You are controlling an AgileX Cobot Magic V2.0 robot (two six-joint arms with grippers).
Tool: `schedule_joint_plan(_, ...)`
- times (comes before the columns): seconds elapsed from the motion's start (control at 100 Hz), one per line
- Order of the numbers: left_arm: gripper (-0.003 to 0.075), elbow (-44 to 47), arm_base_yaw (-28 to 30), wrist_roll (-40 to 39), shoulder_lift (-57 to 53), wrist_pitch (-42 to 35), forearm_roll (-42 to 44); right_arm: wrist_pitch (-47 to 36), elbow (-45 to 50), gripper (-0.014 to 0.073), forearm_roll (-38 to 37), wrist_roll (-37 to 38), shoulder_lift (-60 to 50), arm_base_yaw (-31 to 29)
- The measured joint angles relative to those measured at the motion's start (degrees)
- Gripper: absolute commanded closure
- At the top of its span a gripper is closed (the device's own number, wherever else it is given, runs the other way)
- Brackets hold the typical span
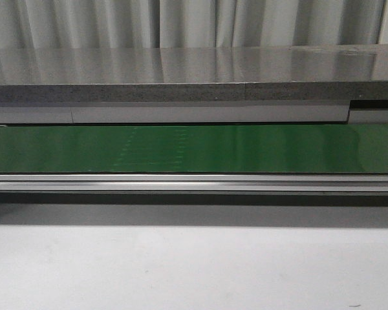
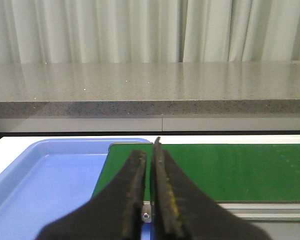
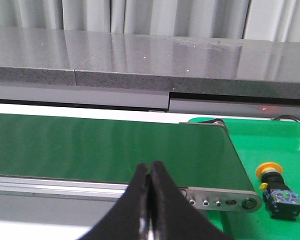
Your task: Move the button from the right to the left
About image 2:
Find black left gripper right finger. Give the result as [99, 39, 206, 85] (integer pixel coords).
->
[150, 137, 271, 240]

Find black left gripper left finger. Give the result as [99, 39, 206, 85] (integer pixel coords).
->
[36, 150, 147, 240]

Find green conveyor belt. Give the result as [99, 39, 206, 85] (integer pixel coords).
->
[91, 143, 300, 203]

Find blue plastic tray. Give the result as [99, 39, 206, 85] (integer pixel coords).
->
[0, 138, 144, 240]

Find grey speckled stone counter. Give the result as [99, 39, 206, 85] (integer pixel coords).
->
[0, 61, 300, 133]

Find white pleated curtain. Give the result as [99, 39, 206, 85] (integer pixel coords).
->
[0, 0, 300, 64]

